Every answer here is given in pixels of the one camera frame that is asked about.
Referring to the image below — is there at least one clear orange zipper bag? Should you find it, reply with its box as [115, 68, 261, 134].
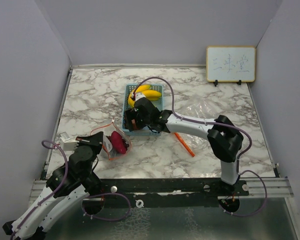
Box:
[90, 119, 132, 161]

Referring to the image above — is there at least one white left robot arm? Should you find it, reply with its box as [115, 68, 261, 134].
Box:
[2, 131, 104, 240]

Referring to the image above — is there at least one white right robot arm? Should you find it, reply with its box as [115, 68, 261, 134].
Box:
[123, 97, 244, 196]

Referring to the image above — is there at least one light blue plastic basket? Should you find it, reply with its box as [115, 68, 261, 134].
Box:
[121, 83, 164, 137]

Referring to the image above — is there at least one yellow banana bunch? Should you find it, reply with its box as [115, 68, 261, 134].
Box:
[127, 84, 162, 108]

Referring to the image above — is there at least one small framed whiteboard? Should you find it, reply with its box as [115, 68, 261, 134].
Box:
[206, 45, 256, 86]

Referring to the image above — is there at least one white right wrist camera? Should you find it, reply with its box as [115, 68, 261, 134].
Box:
[131, 92, 146, 102]

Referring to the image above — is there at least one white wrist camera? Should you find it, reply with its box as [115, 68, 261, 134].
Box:
[131, 92, 146, 102]
[59, 132, 79, 152]

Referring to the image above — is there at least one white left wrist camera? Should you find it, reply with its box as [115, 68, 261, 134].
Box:
[59, 132, 79, 152]

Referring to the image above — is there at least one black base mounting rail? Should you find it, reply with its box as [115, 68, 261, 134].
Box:
[84, 178, 249, 208]

